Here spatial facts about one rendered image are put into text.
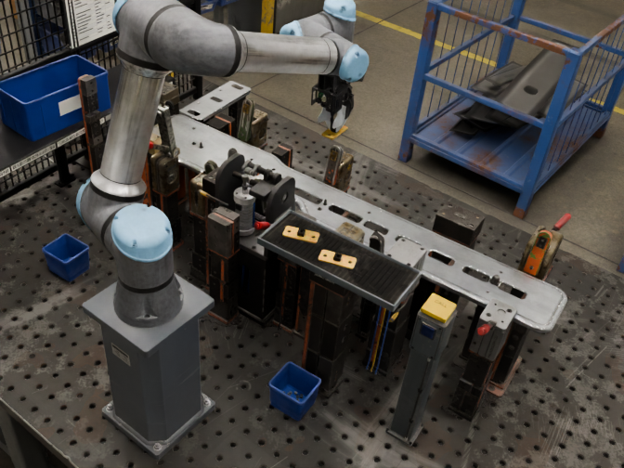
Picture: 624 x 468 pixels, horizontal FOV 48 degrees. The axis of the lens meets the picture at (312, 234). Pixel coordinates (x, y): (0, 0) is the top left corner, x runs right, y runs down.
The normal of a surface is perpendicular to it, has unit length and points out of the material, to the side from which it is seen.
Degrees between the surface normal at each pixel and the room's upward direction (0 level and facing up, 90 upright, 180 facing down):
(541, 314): 0
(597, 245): 0
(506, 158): 0
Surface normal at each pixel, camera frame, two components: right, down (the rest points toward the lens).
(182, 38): 0.08, 0.17
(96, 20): 0.84, 0.40
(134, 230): 0.16, -0.69
